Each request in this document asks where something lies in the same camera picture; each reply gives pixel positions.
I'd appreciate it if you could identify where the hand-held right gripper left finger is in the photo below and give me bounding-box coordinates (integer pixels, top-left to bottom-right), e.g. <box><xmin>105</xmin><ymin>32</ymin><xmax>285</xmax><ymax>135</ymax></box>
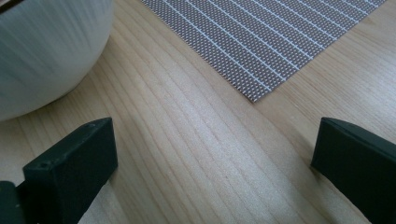
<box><xmin>22</xmin><ymin>117</ymin><xmax>119</xmax><ymax>224</ymax></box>

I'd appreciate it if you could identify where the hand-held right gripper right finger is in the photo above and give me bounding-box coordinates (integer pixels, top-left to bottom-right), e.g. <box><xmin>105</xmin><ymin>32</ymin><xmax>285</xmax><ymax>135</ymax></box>
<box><xmin>311</xmin><ymin>117</ymin><xmax>396</xmax><ymax>224</ymax></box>

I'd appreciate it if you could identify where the white bowl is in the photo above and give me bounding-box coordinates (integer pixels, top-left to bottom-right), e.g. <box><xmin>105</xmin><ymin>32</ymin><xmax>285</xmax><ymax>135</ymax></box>
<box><xmin>0</xmin><ymin>0</ymin><xmax>115</xmax><ymax>122</ymax></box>

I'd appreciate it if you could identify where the grey striped placemat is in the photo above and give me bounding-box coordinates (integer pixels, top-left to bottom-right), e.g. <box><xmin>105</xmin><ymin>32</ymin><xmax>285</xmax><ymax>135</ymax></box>
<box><xmin>139</xmin><ymin>0</ymin><xmax>387</xmax><ymax>103</ymax></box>

